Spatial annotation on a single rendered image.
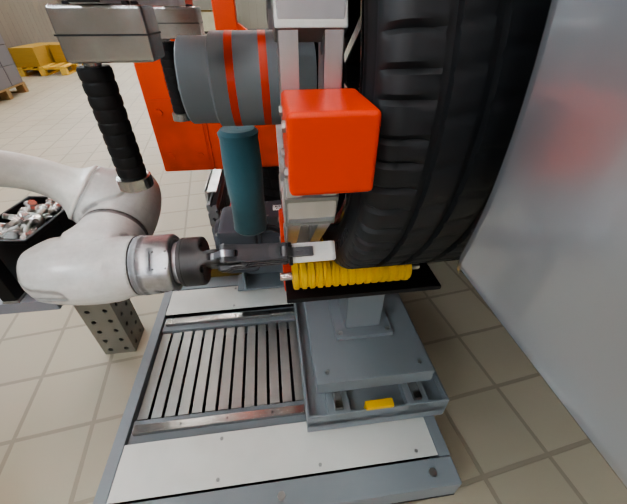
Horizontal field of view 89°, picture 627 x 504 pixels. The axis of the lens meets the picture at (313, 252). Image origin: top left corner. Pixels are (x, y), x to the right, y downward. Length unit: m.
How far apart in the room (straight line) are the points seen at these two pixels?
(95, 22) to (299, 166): 0.26
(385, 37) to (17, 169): 0.54
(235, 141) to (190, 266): 0.33
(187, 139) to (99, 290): 0.69
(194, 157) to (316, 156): 0.88
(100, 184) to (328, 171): 0.43
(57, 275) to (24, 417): 0.85
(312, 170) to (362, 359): 0.67
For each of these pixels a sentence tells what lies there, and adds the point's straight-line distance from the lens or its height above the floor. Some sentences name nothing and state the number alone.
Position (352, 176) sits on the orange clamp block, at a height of 0.83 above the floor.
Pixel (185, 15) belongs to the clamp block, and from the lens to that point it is 0.77.
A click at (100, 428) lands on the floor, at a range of 1.20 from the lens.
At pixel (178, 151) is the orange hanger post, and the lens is 1.13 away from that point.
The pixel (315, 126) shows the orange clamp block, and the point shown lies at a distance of 0.26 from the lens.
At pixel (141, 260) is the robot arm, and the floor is 0.67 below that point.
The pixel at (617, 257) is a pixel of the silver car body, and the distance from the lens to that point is 0.22.
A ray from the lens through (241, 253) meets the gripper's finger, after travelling 0.45.
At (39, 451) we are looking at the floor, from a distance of 1.25.
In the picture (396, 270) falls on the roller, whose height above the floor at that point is 0.52.
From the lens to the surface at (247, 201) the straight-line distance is 0.78.
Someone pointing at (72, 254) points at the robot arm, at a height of 0.69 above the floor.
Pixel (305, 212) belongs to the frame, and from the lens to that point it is 0.39.
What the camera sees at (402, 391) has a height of 0.16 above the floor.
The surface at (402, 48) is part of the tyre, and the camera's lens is 0.31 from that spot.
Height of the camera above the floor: 0.95
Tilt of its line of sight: 37 degrees down
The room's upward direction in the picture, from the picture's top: straight up
